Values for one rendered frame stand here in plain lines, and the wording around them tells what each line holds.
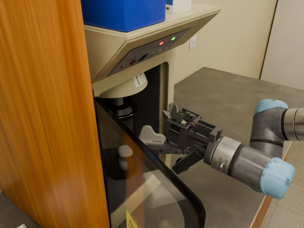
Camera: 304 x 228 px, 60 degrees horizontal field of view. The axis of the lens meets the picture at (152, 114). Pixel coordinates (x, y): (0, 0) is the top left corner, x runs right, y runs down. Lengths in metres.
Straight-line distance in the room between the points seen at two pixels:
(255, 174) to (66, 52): 0.40
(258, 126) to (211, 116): 0.65
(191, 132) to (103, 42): 0.29
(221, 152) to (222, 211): 0.34
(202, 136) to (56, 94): 0.32
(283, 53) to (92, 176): 3.27
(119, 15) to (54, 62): 0.11
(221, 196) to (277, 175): 0.39
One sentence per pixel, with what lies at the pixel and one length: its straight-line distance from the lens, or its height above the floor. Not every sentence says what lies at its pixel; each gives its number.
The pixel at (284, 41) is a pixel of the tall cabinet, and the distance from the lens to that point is 3.54.
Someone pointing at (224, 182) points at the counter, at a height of 0.94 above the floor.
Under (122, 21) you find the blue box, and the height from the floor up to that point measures 1.53.
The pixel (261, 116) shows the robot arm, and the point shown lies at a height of 1.27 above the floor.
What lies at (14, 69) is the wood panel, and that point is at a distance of 0.50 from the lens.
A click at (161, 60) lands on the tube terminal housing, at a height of 1.38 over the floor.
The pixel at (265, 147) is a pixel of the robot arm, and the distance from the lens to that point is 0.66.
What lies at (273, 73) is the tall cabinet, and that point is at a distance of 3.66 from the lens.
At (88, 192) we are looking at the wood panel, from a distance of 0.49.
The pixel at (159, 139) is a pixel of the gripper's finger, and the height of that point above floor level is 1.24.
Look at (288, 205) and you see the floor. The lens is 2.33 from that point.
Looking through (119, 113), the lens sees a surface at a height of 1.25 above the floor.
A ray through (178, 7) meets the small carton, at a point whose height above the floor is 1.52.
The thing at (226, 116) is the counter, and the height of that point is 0.94.
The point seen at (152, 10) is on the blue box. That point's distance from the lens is 0.43.
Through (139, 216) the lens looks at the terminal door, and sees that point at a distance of 0.45.
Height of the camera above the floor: 1.60
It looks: 31 degrees down
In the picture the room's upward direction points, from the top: straight up
